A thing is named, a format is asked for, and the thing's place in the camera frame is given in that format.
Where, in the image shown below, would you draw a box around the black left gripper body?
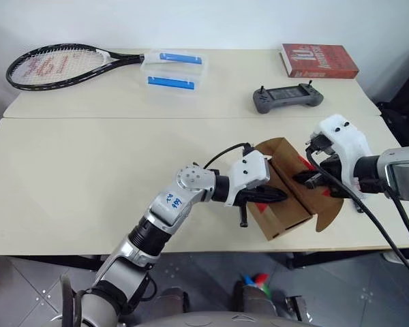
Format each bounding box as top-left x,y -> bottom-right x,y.
232,185 -> 260,228

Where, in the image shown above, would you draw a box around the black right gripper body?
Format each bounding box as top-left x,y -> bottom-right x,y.
318,153 -> 347,199

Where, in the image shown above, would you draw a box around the brown cardboard box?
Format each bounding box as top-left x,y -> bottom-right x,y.
250,136 -> 345,242

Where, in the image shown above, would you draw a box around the grey handheld controller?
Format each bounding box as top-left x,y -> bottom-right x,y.
252,80 -> 324,115

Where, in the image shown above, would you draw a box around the blue red green object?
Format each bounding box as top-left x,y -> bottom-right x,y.
242,272 -> 271,290

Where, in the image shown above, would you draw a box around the dark rounded shape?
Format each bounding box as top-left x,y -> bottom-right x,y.
155,287 -> 191,317
233,281 -> 277,316

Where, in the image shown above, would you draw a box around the black metal block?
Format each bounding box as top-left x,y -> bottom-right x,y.
284,295 -> 309,321

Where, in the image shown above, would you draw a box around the red book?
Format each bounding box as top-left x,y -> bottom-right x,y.
279,43 -> 361,80

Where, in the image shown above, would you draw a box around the clear plastic container blue clips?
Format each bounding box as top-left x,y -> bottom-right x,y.
139,48 -> 211,106

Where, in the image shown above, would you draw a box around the black tennis racket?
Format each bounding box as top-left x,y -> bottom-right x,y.
5,42 -> 146,92

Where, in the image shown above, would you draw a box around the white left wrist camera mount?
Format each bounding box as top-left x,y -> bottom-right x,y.
224,149 -> 272,207

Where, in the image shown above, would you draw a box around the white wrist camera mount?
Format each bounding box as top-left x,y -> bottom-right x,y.
224,149 -> 272,207
312,114 -> 374,200

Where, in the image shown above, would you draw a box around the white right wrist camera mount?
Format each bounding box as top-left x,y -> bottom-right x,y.
312,114 -> 374,200

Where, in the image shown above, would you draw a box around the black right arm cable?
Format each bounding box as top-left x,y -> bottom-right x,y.
383,189 -> 409,260
304,134 -> 409,285

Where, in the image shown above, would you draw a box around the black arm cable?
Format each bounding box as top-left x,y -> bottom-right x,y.
383,189 -> 409,260
202,142 -> 254,170
304,134 -> 409,285

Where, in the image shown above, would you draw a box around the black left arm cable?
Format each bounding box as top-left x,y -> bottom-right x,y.
202,142 -> 254,170

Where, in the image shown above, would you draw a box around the black table frame bar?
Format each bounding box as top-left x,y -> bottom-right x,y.
18,254 -> 104,273
286,251 -> 409,272

